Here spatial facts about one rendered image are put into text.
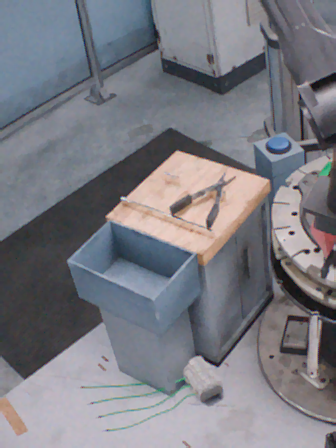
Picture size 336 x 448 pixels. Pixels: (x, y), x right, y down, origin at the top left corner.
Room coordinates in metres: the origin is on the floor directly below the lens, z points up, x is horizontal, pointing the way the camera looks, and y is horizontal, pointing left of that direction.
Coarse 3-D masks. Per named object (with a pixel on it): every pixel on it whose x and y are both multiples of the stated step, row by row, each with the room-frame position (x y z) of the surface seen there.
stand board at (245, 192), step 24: (168, 168) 0.99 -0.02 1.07; (192, 168) 0.98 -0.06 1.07; (216, 168) 0.97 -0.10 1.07; (144, 192) 0.94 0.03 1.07; (168, 192) 0.93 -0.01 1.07; (192, 192) 0.91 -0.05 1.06; (240, 192) 0.89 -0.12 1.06; (264, 192) 0.90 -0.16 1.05; (120, 216) 0.89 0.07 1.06; (144, 216) 0.88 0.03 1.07; (192, 216) 0.86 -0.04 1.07; (240, 216) 0.84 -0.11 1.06; (168, 240) 0.81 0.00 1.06; (192, 240) 0.80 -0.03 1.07; (216, 240) 0.79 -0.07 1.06
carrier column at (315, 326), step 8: (312, 320) 0.68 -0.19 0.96; (312, 328) 0.68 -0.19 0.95; (320, 328) 0.68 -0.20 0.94; (312, 336) 0.68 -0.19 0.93; (320, 336) 0.68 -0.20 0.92; (312, 344) 0.68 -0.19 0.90; (320, 344) 0.68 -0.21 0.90; (312, 352) 0.68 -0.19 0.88; (320, 352) 0.68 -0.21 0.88; (312, 360) 0.68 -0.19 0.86; (320, 360) 0.68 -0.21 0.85; (312, 368) 0.68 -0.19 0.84; (320, 368) 0.68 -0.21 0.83; (312, 376) 0.68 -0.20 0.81
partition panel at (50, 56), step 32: (0, 0) 2.91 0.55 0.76; (32, 0) 3.01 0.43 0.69; (64, 0) 3.11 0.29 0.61; (96, 0) 3.21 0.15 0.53; (128, 0) 3.33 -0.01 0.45; (0, 32) 2.89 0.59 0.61; (32, 32) 2.98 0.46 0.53; (64, 32) 3.08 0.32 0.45; (96, 32) 3.19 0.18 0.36; (128, 32) 3.31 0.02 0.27; (0, 64) 2.86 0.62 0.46; (32, 64) 2.96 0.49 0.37; (64, 64) 3.06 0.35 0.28; (0, 96) 2.84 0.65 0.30; (32, 96) 2.93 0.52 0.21; (0, 128) 2.81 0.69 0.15
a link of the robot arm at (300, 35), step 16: (272, 0) 0.61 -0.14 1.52; (288, 0) 0.61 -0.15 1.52; (304, 0) 0.61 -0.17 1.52; (272, 16) 0.61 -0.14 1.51; (288, 16) 0.60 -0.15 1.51; (304, 16) 0.60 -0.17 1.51; (320, 16) 0.60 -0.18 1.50; (288, 32) 0.60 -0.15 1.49; (304, 32) 0.59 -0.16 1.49; (320, 32) 0.59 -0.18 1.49; (288, 48) 0.59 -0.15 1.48; (304, 48) 0.59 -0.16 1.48; (320, 48) 0.59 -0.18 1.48; (288, 64) 0.59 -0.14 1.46; (304, 64) 0.58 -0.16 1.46; (320, 64) 0.58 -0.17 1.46; (304, 80) 0.58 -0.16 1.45; (320, 80) 0.59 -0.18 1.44; (304, 96) 0.57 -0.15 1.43; (320, 96) 0.57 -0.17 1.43; (320, 112) 0.56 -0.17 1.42; (320, 128) 0.56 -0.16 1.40
